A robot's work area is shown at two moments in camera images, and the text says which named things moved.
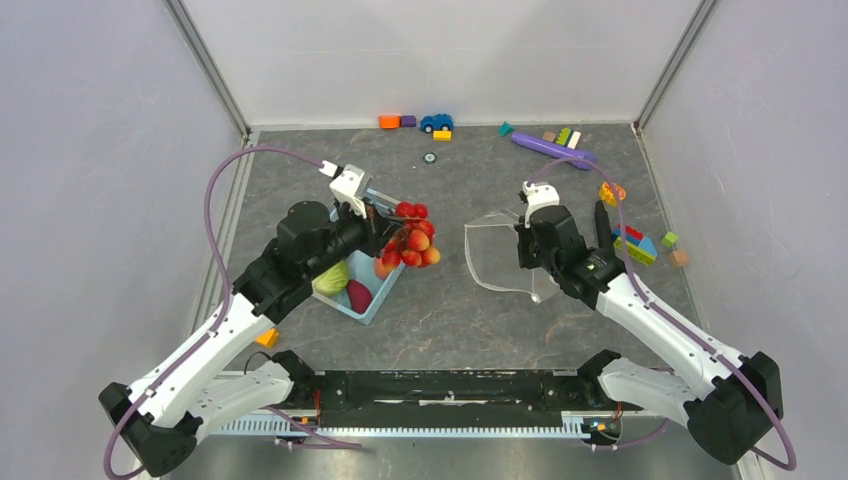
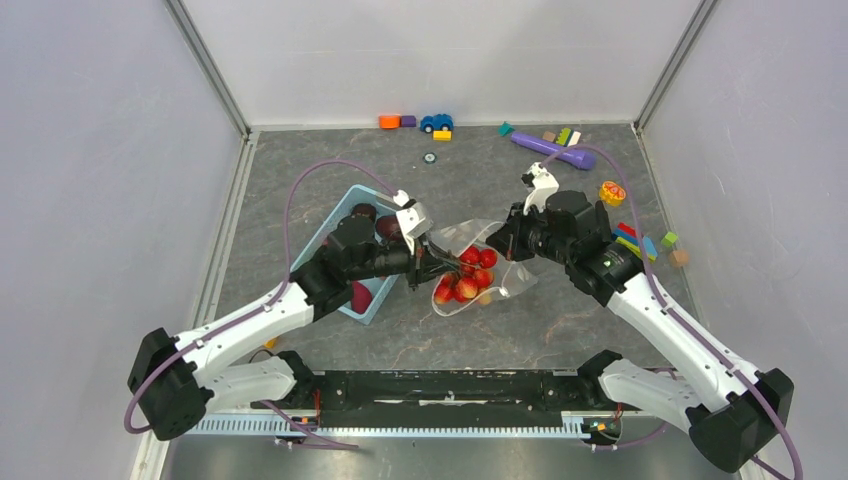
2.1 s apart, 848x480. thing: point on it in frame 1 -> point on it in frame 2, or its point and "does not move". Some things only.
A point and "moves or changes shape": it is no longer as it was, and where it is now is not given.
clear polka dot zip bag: [492, 245] moves or changes shape
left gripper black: [376, 228] -> [426, 262]
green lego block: [563, 136] does not move
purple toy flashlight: [582, 159] does not move
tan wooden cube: [679, 258] does not move
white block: [574, 140] does not move
